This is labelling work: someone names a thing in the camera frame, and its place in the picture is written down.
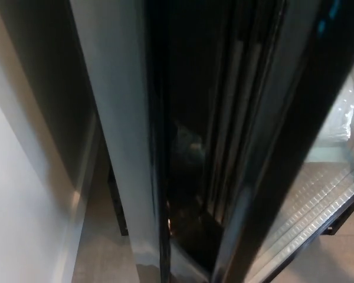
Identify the black framed glass fridge door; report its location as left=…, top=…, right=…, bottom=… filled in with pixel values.
left=211, top=0, right=354, bottom=283

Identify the dark side cabinet panel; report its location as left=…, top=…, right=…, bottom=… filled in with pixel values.
left=0, top=0, right=130, bottom=237

